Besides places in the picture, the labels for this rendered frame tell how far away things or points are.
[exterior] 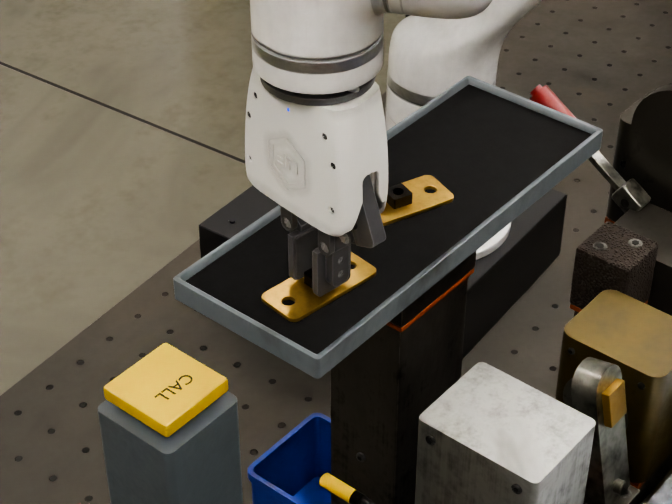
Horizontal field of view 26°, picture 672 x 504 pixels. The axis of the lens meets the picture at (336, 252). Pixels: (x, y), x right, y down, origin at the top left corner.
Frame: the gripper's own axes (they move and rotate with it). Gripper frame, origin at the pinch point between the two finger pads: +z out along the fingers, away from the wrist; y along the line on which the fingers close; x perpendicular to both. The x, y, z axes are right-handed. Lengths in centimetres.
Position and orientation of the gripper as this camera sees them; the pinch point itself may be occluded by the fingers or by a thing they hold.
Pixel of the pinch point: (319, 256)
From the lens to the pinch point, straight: 103.5
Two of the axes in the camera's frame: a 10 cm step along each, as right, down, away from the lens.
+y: 6.8, 4.5, -5.8
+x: 7.3, -4.2, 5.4
